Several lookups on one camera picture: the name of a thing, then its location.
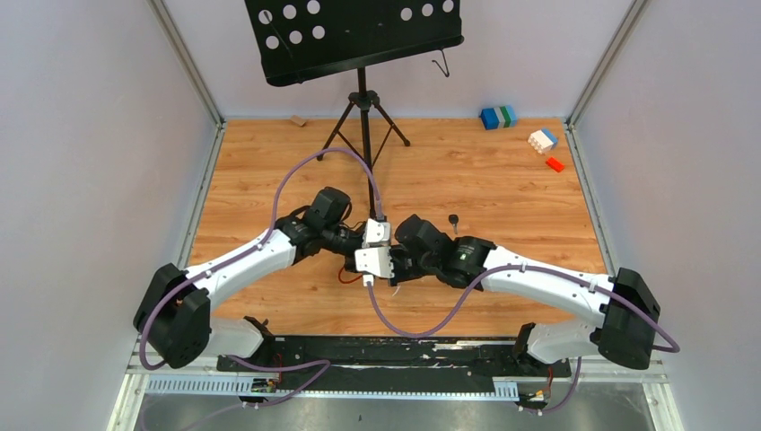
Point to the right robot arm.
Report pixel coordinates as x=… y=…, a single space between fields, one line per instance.
x=614 y=316

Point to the small wooden block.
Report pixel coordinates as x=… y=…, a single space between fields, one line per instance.
x=298 y=121

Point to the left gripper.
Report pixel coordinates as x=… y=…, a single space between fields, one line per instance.
x=360 y=245

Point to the white slotted cable duct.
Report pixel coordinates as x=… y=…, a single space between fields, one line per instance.
x=251 y=386

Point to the black music stand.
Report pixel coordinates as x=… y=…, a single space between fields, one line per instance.
x=299 y=41

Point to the black head key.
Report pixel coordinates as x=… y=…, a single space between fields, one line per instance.
x=454 y=221

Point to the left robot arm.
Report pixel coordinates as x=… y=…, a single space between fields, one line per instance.
x=175 y=312

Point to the red block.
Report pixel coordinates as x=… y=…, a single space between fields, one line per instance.
x=555 y=164

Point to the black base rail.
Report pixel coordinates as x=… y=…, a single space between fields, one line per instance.
x=398 y=364

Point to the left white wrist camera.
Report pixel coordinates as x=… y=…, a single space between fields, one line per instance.
x=376 y=233

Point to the red cable lock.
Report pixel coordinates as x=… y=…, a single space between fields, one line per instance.
x=345 y=277

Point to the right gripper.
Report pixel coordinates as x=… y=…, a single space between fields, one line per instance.
x=397 y=277

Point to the white blue block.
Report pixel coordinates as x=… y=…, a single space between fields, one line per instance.
x=543 y=140

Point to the blue green block stack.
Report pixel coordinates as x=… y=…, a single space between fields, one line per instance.
x=498 y=117

